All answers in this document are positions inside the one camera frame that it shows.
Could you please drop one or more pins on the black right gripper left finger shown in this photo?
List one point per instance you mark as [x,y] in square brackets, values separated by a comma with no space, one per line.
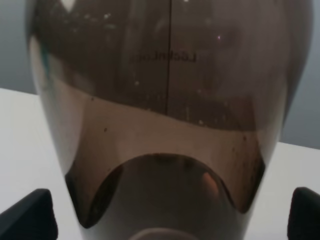
[31,218]

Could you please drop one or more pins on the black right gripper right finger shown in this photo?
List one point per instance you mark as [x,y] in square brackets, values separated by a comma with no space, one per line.
[304,215]

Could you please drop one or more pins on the brown translucent plastic bottle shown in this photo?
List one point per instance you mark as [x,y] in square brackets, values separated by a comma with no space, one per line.
[165,113]

